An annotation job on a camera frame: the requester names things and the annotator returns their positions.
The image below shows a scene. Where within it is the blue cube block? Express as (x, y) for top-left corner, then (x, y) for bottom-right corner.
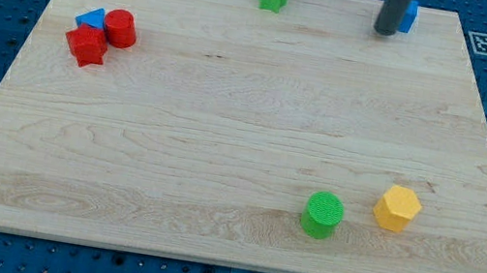
(398, 0), (419, 34)

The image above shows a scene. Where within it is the light wooden board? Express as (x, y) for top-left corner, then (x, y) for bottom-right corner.
(0, 0), (487, 273)

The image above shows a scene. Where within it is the green cylinder block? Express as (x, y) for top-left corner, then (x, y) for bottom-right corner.
(300, 191), (345, 240)

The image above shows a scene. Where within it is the red cylinder block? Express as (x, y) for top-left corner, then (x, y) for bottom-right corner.
(104, 9), (137, 48)

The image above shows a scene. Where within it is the yellow hexagon block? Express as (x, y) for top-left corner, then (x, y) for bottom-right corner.
(373, 185), (422, 232)

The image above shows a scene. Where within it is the red star block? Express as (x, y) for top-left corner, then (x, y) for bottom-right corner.
(65, 23), (107, 68)

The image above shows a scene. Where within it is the blue triangle block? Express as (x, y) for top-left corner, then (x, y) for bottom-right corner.
(75, 8), (107, 30)

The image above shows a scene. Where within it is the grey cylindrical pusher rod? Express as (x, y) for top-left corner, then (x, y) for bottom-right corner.
(374, 0), (411, 36)

